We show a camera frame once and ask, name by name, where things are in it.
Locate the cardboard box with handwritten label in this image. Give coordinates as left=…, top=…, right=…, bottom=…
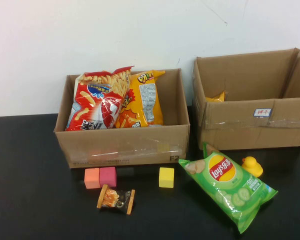
left=191, top=47, right=300, bottom=151

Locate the pink foam cube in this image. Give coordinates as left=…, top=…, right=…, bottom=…
left=99, top=166, right=118, bottom=188

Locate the cardboard box with F2 print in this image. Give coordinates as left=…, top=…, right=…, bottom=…
left=53, top=67, right=191, bottom=169

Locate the orange foam cube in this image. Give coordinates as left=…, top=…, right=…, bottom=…
left=84, top=167, right=101, bottom=190

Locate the yellow rubber duck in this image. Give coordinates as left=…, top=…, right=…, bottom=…
left=241, top=156, right=264, bottom=178

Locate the small black snack packet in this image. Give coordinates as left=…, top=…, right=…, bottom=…
left=96, top=184, right=136, bottom=216

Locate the yellow foam cube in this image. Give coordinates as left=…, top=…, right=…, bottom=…
left=158, top=167, right=175, bottom=188

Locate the small yellow snack bag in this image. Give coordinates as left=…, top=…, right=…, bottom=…
left=205, top=90, right=227, bottom=103

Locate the red shrimp cracker bag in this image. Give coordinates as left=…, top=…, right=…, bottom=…
left=64, top=65, right=135, bottom=132

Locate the green Lay's chips bag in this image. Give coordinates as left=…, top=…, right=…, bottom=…
left=177, top=141, right=279, bottom=235

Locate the orange-yellow snack bag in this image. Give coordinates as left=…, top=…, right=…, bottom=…
left=114, top=69, right=166, bottom=129

